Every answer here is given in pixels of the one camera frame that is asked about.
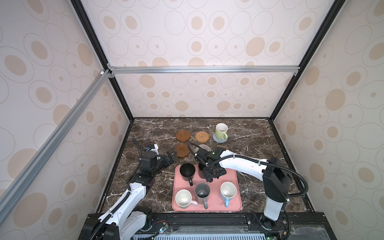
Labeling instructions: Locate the multicolour woven coaster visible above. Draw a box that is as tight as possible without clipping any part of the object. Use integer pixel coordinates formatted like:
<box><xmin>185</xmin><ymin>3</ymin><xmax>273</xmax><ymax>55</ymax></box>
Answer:
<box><xmin>199</xmin><ymin>144</ymin><xmax>212</xmax><ymax>152</ymax></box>

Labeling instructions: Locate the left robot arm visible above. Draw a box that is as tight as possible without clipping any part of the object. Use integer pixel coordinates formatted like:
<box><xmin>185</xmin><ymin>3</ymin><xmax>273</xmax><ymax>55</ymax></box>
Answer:
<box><xmin>79</xmin><ymin>138</ymin><xmax>177</xmax><ymax>240</ymax></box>

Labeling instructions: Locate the blue woven coaster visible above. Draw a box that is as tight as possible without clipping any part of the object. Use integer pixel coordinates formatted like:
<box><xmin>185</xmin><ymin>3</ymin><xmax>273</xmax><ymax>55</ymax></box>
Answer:
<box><xmin>213</xmin><ymin>133</ymin><xmax>228</xmax><ymax>143</ymax></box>

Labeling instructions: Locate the white mug blue handle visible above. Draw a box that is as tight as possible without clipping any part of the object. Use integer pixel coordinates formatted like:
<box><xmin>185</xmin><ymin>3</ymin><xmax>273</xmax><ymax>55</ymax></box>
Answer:
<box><xmin>220</xmin><ymin>182</ymin><xmax>237</xmax><ymax>208</ymax></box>

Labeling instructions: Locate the grey mug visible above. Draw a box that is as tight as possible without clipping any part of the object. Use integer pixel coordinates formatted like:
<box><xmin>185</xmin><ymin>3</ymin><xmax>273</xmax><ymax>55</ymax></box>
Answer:
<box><xmin>195</xmin><ymin>183</ymin><xmax>211</xmax><ymax>210</ymax></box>

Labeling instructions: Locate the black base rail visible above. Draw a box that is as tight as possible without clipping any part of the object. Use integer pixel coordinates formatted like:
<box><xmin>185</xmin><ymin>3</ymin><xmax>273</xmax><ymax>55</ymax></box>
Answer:
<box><xmin>79</xmin><ymin>210</ymin><xmax>336</xmax><ymax>240</ymax></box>

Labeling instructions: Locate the pink plastic tray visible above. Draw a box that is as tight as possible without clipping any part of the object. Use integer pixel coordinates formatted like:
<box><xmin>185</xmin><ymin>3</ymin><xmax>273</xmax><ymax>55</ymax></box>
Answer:
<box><xmin>172</xmin><ymin>165</ymin><xmax>243</xmax><ymax>212</ymax></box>

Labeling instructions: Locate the black mug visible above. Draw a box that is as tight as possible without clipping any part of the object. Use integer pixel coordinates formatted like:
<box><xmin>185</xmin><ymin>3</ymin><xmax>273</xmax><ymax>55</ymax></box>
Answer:
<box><xmin>180</xmin><ymin>163</ymin><xmax>196</xmax><ymax>187</ymax></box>
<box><xmin>198</xmin><ymin>163</ymin><xmax>206</xmax><ymax>180</ymax></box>

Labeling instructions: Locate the cork paw coaster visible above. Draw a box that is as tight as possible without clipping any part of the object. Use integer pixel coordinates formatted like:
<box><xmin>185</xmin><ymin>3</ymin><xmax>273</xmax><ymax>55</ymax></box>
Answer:
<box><xmin>217</xmin><ymin>145</ymin><xmax>229</xmax><ymax>150</ymax></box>

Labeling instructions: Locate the white mug pink handle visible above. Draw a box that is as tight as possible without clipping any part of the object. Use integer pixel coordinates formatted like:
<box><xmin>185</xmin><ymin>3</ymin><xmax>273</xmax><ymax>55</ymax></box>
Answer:
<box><xmin>175</xmin><ymin>189</ymin><xmax>199</xmax><ymax>209</ymax></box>

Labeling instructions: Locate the woven rattan coaster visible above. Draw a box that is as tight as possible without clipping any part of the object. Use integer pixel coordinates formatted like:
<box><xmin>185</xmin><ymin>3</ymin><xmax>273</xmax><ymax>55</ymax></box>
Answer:
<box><xmin>195</xmin><ymin>131</ymin><xmax>210</xmax><ymax>143</ymax></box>

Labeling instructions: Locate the horizontal aluminium frame bar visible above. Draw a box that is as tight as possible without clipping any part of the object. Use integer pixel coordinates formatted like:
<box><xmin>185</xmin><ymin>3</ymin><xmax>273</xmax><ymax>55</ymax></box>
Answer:
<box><xmin>110</xmin><ymin>65</ymin><xmax>300</xmax><ymax>75</ymax></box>

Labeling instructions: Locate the brown wooden coaster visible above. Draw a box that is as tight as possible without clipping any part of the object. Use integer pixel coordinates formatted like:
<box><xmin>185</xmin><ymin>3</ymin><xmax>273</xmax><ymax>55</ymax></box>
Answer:
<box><xmin>176</xmin><ymin>130</ymin><xmax>191</xmax><ymax>143</ymax></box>
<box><xmin>174</xmin><ymin>144</ymin><xmax>190</xmax><ymax>158</ymax></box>

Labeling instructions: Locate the green mug white inside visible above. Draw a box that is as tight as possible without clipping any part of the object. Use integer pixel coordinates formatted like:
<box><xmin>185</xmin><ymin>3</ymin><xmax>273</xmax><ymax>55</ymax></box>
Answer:
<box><xmin>215</xmin><ymin>123</ymin><xmax>229</xmax><ymax>137</ymax></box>

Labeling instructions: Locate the left aluminium frame bar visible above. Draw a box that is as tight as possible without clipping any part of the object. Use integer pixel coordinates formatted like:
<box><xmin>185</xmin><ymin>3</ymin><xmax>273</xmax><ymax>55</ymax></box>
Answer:
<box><xmin>1</xmin><ymin>69</ymin><xmax>111</xmax><ymax>224</ymax></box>

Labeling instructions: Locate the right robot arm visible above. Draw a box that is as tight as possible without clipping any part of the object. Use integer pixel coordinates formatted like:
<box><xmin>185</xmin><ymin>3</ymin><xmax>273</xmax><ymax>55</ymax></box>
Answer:
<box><xmin>188</xmin><ymin>143</ymin><xmax>309</xmax><ymax>231</ymax></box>

